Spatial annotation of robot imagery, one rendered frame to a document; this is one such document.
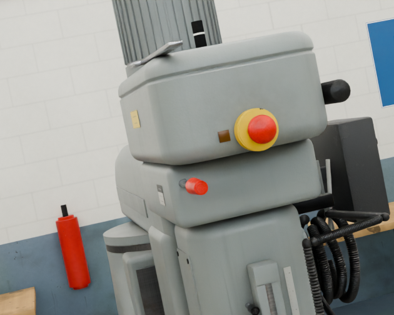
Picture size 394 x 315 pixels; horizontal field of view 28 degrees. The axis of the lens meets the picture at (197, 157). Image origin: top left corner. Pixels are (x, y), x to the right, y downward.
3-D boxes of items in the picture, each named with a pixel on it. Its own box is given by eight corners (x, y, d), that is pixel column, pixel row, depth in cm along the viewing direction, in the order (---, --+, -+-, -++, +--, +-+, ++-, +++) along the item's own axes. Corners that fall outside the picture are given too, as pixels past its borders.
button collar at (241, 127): (282, 146, 110) (274, 104, 109) (242, 155, 108) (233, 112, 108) (278, 146, 112) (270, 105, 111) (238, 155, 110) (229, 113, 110)
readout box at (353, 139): (397, 215, 161) (378, 114, 160) (356, 224, 159) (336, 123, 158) (358, 207, 180) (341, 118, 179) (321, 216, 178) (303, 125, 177)
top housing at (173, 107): (343, 132, 114) (323, 23, 113) (169, 169, 108) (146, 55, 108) (254, 137, 160) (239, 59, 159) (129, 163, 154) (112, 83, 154)
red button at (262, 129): (281, 140, 106) (275, 111, 106) (253, 146, 106) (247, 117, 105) (274, 140, 110) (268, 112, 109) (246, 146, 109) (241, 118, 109)
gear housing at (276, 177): (328, 197, 123) (316, 134, 123) (178, 231, 118) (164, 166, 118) (266, 186, 156) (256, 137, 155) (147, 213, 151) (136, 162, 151)
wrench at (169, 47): (191, 44, 103) (189, 37, 103) (161, 49, 102) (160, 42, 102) (154, 64, 126) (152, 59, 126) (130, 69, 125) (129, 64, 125)
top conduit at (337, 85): (353, 100, 117) (349, 77, 117) (327, 105, 116) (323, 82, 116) (266, 113, 161) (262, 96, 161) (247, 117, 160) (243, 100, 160)
